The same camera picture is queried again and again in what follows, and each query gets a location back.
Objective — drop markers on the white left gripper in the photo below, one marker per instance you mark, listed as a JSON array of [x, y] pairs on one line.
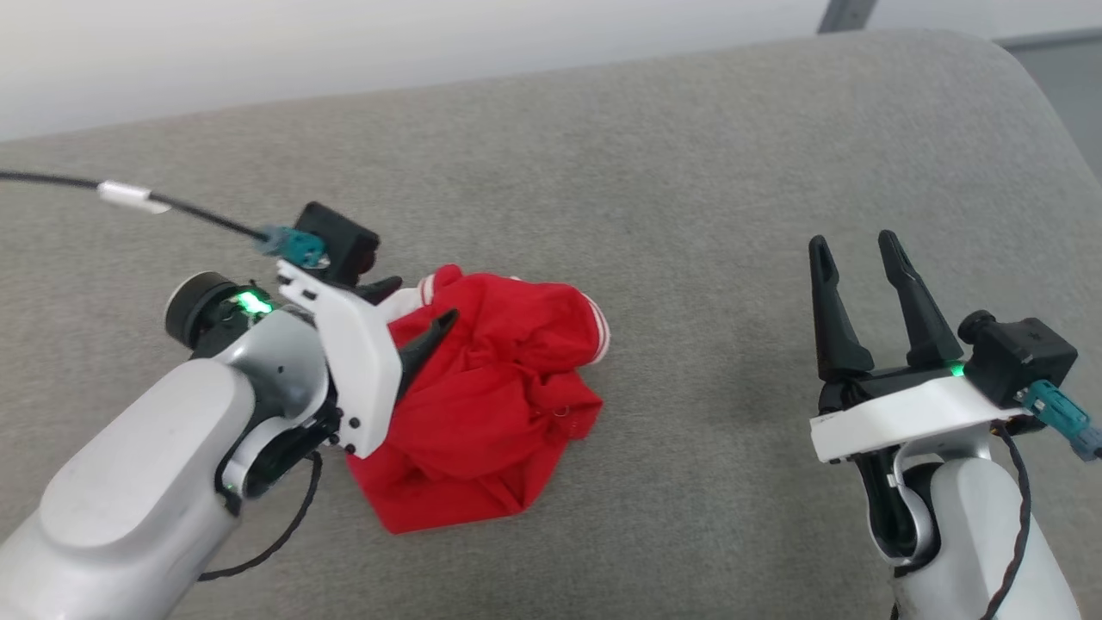
[[357, 370]]

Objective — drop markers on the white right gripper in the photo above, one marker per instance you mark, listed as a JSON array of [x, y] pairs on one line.
[[904, 418]]

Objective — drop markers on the red Bulls 23 jersey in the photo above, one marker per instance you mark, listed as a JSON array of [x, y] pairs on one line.
[[491, 405]]

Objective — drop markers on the white grey robot left arm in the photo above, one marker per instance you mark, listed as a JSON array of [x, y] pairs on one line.
[[129, 482]]

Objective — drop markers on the white grey robot right arm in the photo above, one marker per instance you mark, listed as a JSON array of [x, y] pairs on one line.
[[973, 534]]

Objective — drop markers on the grey fabric sofa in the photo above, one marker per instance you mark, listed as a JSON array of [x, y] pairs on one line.
[[689, 215]]

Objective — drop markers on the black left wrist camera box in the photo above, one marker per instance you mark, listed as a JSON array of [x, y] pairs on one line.
[[340, 241]]

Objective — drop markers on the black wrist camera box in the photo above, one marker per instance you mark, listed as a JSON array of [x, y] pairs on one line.
[[340, 241], [1020, 353]]

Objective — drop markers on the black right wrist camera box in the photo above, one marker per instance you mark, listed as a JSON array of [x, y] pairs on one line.
[[1020, 353]]

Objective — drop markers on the grey metal post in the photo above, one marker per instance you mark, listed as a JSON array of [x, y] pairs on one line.
[[845, 15]]

